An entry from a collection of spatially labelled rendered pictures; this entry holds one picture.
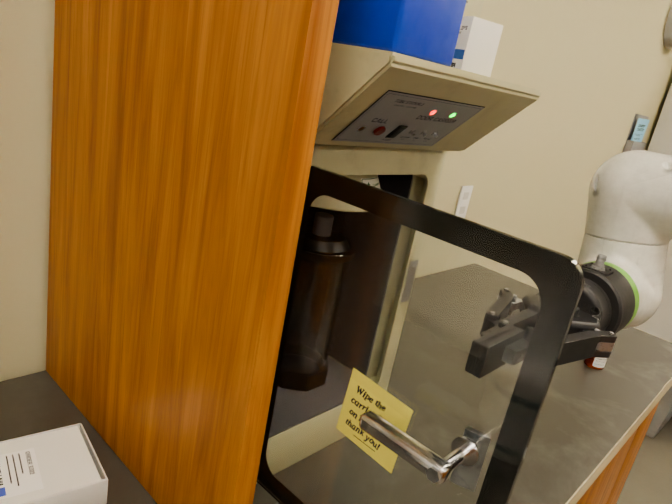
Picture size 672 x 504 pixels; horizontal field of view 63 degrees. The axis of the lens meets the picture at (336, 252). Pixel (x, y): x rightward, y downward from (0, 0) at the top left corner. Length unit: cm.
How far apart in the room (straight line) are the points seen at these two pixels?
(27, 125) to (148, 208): 31
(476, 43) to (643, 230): 31
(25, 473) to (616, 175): 80
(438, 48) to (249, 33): 18
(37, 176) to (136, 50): 33
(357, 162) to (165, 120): 23
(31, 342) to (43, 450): 28
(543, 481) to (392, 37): 73
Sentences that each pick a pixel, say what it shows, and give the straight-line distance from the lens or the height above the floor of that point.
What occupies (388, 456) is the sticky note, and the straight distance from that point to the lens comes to 57.
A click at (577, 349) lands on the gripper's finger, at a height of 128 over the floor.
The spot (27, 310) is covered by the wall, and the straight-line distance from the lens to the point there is 102.
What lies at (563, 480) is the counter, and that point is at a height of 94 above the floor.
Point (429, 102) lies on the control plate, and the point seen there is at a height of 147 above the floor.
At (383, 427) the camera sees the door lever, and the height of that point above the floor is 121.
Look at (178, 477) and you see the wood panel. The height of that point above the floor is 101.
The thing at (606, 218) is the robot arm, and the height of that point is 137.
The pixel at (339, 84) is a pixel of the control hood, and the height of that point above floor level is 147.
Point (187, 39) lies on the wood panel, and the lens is 60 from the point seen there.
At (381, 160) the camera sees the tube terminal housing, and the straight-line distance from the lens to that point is 72.
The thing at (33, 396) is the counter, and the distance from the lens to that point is 98.
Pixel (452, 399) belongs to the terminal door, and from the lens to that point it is 51.
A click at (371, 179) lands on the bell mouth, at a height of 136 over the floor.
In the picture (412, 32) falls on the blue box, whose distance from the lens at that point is 54.
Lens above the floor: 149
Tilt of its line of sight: 18 degrees down
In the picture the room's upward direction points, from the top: 11 degrees clockwise
